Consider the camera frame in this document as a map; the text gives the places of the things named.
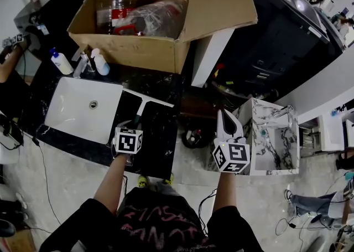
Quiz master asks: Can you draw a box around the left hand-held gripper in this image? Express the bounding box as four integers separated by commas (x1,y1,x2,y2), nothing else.
112,119,144,166

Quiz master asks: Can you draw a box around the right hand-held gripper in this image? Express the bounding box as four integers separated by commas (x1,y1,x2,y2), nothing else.
212,109,251,173

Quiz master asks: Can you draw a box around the white squeegee dark handle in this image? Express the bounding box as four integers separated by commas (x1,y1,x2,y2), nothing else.
121,89,175,130

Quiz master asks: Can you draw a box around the person's right forearm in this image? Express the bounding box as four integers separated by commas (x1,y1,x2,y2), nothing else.
212,172,237,214

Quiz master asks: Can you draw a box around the black countertop with white sink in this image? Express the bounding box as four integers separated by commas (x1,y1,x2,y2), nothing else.
16,59,185,181

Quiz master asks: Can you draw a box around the black bucket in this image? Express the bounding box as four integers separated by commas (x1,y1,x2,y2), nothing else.
181,127,207,150

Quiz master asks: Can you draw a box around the white marble sink cabinet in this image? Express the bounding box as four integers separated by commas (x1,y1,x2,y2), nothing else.
232,97,301,177

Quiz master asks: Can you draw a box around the white sink basin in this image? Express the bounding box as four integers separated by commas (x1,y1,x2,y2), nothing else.
44,76,124,145

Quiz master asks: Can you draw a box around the chrome faucet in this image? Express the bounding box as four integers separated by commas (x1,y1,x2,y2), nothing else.
269,104,297,128
72,51,95,79

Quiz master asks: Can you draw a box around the person's yellow shoe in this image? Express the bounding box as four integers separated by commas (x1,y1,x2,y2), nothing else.
162,172,175,186
137,174,150,188

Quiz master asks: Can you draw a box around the white spray bottle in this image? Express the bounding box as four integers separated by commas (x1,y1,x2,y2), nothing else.
90,48,111,76

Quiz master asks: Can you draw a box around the large cardboard box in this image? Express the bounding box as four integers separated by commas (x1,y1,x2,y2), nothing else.
67,0,259,75

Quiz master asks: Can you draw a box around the white soap pump bottle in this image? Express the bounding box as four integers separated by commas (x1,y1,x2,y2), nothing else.
49,48,74,76

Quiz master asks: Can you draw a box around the white sink unit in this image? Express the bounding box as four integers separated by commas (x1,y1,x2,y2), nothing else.
298,112,346,158

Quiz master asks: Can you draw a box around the dark grey copier machine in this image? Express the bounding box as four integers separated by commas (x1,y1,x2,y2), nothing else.
218,0,346,100

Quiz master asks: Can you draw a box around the person's black printed shirt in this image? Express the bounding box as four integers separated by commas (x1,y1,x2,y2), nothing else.
38,187,265,252

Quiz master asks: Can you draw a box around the clear plastic bag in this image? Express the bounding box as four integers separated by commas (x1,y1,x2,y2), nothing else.
113,0,190,39

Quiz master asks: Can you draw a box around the clear bottle red label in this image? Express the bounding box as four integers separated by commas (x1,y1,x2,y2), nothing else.
95,0,140,36

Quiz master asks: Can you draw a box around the small cardboard box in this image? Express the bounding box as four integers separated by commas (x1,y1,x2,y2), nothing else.
5,228,37,252

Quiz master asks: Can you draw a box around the black floor cable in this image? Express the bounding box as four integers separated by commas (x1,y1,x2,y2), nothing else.
32,136,63,226

